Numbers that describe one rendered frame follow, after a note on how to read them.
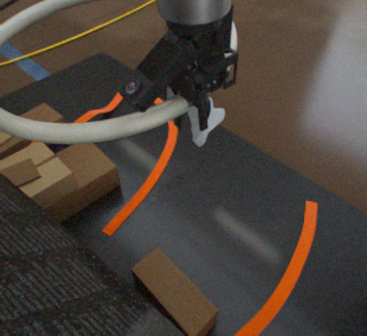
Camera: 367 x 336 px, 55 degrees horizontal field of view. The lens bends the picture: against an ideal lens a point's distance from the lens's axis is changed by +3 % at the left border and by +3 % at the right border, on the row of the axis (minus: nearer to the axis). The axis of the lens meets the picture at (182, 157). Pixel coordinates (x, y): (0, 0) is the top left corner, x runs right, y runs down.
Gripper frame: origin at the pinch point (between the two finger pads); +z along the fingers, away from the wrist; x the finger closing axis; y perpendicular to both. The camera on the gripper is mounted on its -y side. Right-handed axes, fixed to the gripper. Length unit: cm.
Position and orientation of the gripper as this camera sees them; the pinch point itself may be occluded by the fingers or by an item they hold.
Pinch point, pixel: (185, 133)
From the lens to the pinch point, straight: 58.1
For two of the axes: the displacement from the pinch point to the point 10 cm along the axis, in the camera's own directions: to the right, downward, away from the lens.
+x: -6.1, -5.8, 5.4
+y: 7.9, -4.8, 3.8
